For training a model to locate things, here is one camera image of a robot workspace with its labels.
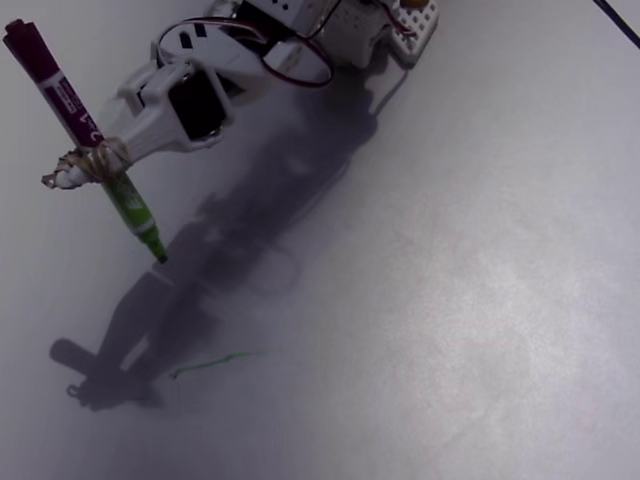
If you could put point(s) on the short green ink line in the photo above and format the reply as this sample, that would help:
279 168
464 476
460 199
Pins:
205 364

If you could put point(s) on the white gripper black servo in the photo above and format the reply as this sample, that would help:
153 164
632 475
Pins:
150 131

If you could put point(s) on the tan rubber band bundle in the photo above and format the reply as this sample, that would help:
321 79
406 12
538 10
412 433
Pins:
102 157

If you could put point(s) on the purple green double-ended marker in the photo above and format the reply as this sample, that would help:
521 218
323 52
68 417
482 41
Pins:
60 95

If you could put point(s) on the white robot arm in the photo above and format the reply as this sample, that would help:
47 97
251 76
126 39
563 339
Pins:
280 30

